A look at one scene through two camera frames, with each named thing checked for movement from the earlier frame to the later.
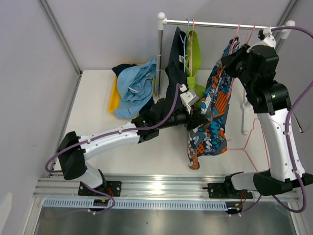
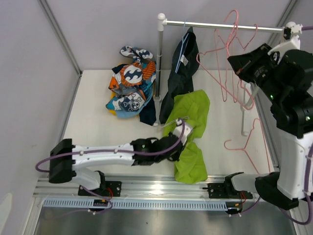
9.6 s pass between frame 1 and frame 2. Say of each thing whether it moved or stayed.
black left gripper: moved
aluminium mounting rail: stayed
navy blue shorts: moved
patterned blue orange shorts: moved
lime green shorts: moved
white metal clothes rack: stayed
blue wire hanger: moved
